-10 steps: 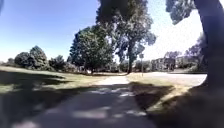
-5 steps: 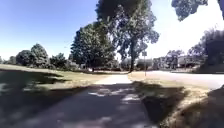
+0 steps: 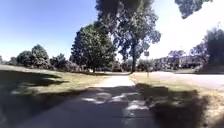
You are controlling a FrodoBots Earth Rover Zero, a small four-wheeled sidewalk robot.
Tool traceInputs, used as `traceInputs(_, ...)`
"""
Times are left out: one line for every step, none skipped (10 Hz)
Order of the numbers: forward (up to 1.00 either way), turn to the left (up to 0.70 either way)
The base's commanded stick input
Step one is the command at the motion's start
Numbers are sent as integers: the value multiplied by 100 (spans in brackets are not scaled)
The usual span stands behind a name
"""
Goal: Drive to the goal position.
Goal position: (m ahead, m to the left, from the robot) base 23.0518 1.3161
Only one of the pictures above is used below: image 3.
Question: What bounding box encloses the broad green tree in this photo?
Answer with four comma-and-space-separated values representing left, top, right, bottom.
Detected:
69, 22, 118, 73

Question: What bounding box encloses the sign on pole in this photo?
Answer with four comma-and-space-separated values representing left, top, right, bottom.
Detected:
143, 49, 151, 79

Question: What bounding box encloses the dry grass field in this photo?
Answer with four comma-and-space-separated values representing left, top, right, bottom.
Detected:
0, 64, 111, 128

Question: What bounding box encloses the tall sparse tree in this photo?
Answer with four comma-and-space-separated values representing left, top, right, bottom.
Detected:
94, 0, 162, 74

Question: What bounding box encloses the grey concrete path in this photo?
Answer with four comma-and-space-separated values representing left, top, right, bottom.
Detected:
13, 74, 162, 128

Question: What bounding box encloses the long low building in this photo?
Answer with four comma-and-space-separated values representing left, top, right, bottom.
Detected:
152, 55, 205, 71

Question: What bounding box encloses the dry grass strip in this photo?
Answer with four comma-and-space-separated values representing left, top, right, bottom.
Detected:
129, 72, 224, 128

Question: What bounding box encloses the grey asphalt road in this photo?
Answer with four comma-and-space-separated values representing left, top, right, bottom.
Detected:
149, 70, 224, 92

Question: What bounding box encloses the overhanging tree branch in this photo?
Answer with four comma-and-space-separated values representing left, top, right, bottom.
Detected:
174, 0, 214, 20

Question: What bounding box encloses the dark roadside tree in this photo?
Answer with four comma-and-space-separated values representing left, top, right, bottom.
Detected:
189, 27, 224, 74

